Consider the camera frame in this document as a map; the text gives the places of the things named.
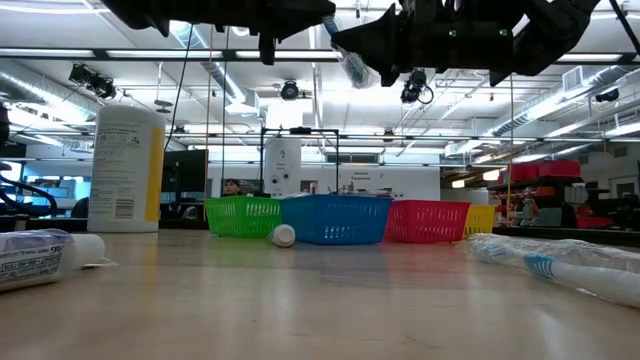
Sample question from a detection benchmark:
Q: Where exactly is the blue toothbrush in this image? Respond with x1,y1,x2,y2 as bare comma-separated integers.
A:
468,232,640,310

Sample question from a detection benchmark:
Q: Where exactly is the black office chair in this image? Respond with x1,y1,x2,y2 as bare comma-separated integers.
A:
69,196,91,220

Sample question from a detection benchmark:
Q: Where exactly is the black looped cable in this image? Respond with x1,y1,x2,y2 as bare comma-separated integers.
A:
0,167,61,221

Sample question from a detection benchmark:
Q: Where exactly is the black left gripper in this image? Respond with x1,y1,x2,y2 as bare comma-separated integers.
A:
169,0,336,66

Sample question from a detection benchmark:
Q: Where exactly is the white yellow wipes canister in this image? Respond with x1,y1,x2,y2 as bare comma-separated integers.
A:
87,103,167,234

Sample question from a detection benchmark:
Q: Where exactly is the green plastic basket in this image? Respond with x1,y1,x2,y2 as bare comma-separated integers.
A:
203,195,284,239

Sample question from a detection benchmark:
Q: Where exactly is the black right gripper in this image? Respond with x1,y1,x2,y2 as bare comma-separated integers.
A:
332,0,524,89

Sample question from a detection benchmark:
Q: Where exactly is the black background table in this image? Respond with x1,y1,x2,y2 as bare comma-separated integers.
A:
492,225,640,247

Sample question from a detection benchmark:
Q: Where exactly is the black overhead light beam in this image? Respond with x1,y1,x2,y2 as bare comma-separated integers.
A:
0,47,640,63

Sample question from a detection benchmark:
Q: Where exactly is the black hanging cable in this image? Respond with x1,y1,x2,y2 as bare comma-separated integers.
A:
163,22,195,151

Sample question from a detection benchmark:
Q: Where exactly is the black ceiling camera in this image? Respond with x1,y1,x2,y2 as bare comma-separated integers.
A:
593,87,621,104

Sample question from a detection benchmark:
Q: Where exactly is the blue plastic basket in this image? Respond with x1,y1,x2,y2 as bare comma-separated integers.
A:
278,193,394,246

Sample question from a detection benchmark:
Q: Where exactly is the small white toothpaste tube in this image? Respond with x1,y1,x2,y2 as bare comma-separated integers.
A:
268,223,297,249
0,228,107,294

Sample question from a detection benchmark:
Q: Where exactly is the dark storage shelf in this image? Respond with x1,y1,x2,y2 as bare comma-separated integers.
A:
487,174,586,229

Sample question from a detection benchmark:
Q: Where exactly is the person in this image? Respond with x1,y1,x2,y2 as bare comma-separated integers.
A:
222,177,245,198

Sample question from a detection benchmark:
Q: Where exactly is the red plastic basket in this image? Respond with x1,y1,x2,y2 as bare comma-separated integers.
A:
384,199,472,244

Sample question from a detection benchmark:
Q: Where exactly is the black overhead camera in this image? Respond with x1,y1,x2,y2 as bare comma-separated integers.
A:
399,69,435,106
279,79,300,102
68,63,118,101

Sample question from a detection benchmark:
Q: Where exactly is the yellow plastic basket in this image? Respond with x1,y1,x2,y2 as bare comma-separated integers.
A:
462,204,498,240

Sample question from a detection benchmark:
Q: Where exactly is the black computer monitor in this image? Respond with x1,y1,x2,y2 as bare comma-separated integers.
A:
160,148,209,194

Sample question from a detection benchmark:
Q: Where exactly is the red storage bin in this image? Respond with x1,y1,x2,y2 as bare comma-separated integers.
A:
575,215,615,230
508,162,540,184
537,160,582,180

